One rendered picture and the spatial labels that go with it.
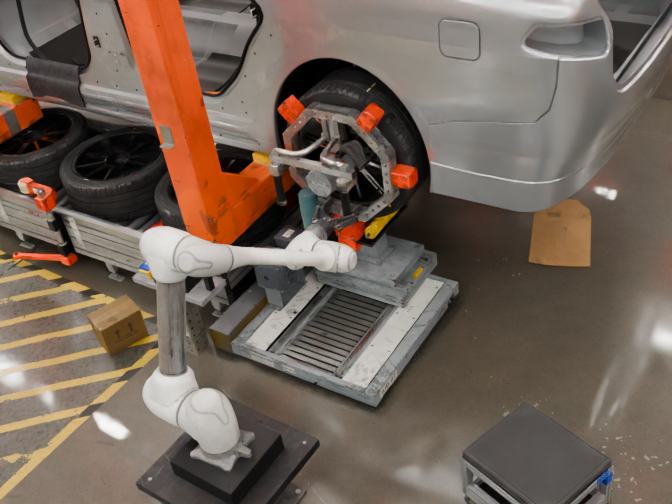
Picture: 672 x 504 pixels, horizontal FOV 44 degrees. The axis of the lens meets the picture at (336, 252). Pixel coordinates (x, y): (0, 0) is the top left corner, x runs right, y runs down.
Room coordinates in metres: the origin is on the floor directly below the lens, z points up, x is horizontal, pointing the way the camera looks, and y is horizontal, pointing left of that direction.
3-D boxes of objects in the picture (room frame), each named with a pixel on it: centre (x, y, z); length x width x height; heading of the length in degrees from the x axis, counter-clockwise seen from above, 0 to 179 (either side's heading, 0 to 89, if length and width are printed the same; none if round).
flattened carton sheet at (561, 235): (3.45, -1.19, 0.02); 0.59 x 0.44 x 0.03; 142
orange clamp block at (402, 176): (2.96, -0.33, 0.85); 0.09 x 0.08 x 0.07; 52
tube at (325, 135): (3.11, 0.07, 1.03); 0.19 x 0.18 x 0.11; 142
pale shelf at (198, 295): (3.05, 0.73, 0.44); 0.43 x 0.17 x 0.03; 52
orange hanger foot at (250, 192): (3.44, 0.34, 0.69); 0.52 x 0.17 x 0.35; 142
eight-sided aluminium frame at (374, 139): (3.15, -0.08, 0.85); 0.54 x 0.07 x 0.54; 52
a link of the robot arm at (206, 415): (2.08, 0.54, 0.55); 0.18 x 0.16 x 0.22; 49
